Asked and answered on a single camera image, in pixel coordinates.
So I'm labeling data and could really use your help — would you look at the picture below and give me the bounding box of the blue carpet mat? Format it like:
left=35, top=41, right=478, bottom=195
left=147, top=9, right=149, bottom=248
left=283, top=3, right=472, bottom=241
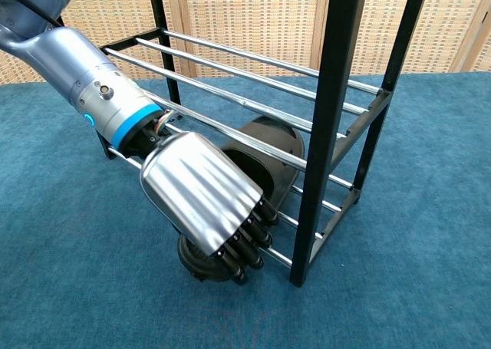
left=0, top=71, right=491, bottom=349

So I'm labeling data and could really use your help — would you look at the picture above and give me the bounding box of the black rubber slipper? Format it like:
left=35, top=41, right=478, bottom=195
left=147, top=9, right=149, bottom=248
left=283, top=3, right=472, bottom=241
left=176, top=115, right=307, bottom=283

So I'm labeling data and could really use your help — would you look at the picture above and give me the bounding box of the woven bamboo folding screen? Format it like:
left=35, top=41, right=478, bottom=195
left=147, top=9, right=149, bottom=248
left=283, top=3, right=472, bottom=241
left=0, top=0, right=491, bottom=86

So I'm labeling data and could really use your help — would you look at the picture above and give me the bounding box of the black chrome shoe rack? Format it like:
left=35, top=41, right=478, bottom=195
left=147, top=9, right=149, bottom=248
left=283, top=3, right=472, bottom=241
left=98, top=0, right=433, bottom=288

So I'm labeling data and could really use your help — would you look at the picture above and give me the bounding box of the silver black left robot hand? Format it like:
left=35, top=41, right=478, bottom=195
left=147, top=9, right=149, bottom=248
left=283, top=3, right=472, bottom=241
left=140, top=131, right=281, bottom=287

